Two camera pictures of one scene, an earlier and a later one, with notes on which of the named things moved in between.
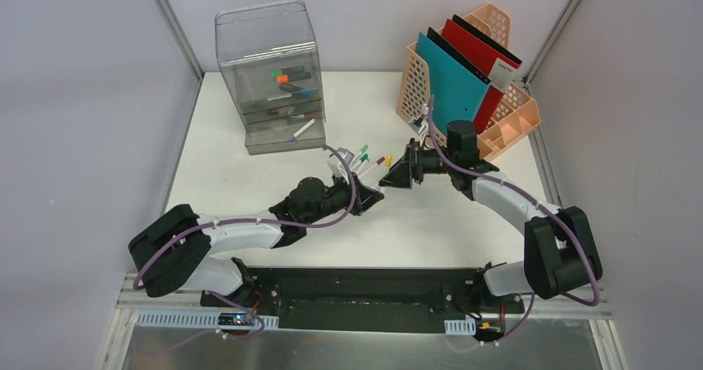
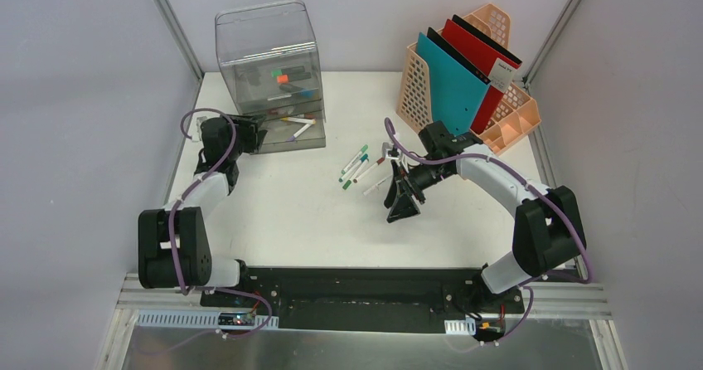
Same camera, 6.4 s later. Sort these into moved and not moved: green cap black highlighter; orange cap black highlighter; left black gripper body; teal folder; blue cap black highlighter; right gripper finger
Moved: left black gripper body; right gripper finger
Not moved: blue cap black highlighter; green cap black highlighter; teal folder; orange cap black highlighter
